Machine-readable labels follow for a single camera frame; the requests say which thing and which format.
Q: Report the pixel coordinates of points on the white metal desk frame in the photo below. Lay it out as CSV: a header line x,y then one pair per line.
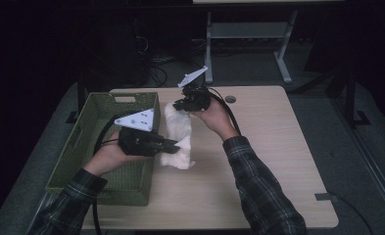
x,y
249,31

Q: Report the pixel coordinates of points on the grey tape strip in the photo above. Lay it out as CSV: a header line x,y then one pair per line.
x,y
325,197

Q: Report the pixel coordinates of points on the person's right hand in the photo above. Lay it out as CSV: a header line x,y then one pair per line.
x,y
217,119

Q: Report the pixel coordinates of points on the green woven basket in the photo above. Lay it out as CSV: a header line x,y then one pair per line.
x,y
92,153

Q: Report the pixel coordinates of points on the white towel with brown print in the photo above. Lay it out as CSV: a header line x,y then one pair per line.
x,y
177,137

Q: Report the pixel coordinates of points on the black metal stand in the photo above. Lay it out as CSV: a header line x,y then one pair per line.
x,y
351,98
81,94

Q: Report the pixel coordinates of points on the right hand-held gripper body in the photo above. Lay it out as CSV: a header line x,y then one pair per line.
x,y
196,96

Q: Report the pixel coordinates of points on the person's left hand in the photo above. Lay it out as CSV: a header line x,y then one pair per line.
x,y
110,158

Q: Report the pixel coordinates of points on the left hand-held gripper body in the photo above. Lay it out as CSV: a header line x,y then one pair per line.
x,y
136,137

